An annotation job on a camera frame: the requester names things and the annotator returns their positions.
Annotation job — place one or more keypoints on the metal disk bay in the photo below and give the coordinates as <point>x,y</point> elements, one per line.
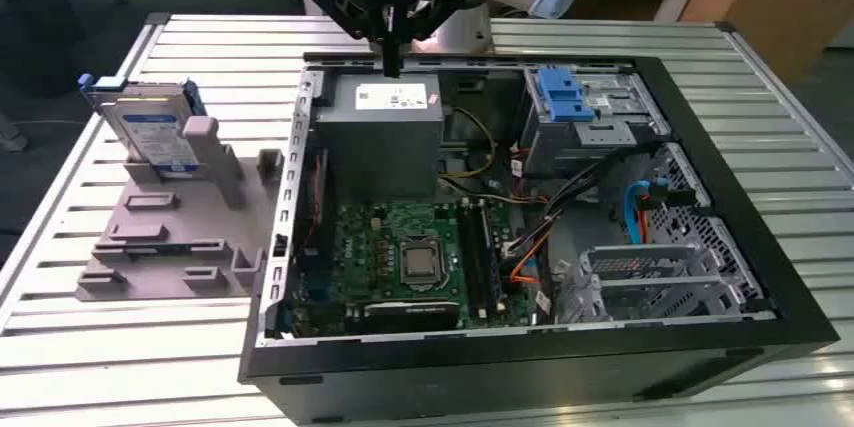
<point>640,259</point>

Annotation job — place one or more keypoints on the grey chair leg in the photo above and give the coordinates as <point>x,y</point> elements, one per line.
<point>12,139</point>

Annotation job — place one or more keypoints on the green motherboard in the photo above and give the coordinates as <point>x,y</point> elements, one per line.
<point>363,242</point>

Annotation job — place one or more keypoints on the metal optical drive cage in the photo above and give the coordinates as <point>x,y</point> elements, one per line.
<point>600,134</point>

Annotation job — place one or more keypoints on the hard disk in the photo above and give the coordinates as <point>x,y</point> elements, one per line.
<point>153,137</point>

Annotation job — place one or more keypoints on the black PC case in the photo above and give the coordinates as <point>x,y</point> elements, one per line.
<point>467,362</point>

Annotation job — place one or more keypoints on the silver CPU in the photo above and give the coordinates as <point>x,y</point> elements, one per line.
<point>420,263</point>

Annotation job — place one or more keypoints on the blue plastic drive latch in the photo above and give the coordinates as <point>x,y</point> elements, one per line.
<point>563,92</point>

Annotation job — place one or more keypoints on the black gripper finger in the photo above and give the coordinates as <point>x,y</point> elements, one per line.
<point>427,22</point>
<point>347,17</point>

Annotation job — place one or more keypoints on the grey plastic parts rack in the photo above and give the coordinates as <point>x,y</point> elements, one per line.
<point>180,232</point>

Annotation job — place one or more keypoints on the grey power supply unit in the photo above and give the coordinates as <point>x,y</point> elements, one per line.
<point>380,157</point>

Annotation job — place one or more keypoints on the black graphics card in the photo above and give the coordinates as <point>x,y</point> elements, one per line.
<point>407,314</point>

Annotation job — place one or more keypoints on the black RAM slot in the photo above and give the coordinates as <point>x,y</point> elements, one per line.
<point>499,257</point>
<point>471,257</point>
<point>491,257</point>
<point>479,257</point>

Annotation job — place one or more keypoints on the wooden cabinet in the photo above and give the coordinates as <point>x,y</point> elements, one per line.
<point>787,7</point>

